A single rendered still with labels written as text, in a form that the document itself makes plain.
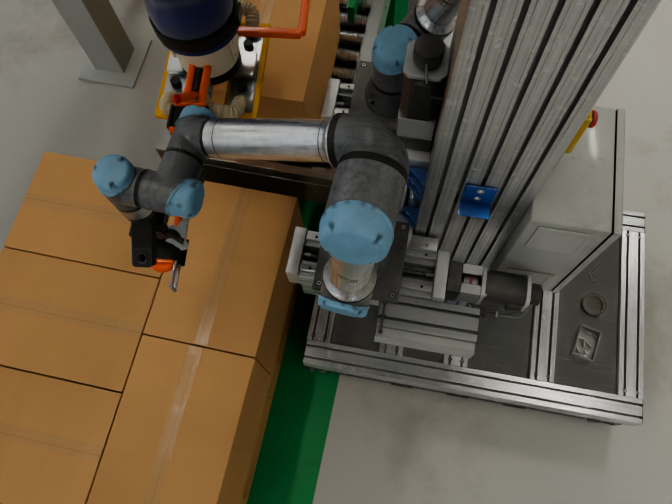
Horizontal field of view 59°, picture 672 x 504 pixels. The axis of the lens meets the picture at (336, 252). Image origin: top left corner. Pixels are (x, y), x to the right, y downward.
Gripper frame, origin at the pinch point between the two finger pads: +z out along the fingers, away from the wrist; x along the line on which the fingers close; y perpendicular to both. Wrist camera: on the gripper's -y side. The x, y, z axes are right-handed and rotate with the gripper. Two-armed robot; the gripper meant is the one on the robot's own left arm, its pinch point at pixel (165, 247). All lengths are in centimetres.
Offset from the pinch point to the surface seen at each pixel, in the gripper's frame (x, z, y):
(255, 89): -12, 12, 54
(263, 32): -15, 0, 64
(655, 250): -173, 120, 58
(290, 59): -18, 26, 75
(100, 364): 38, 66, -20
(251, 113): -11.9, 12.4, 45.9
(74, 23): 95, 87, 134
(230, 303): -2, 66, 4
